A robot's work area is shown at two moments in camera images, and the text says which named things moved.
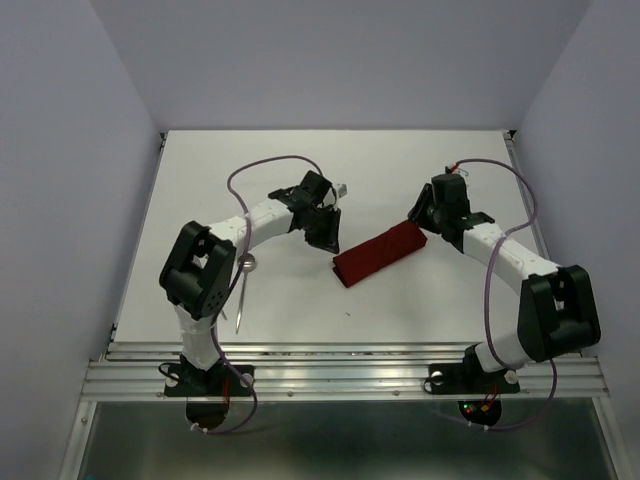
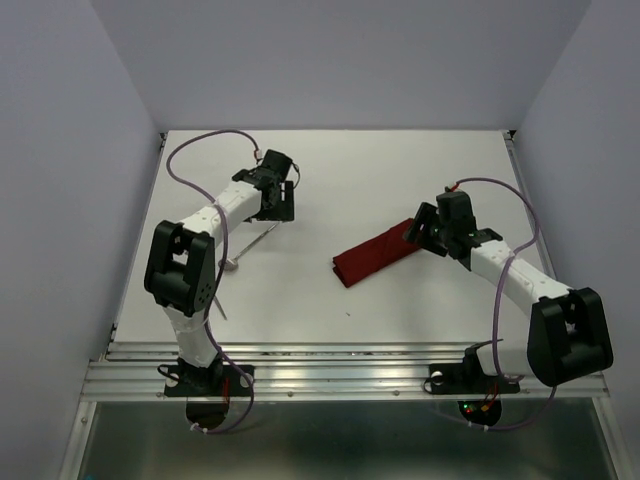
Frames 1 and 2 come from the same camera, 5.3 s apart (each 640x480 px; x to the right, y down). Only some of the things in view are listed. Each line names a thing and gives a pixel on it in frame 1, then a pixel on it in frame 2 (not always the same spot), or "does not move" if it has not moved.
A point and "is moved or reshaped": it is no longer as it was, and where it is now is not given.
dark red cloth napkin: x=352 y=264 does not move
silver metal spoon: x=248 y=266 is moved or reshaped
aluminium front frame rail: x=335 y=371 does not move
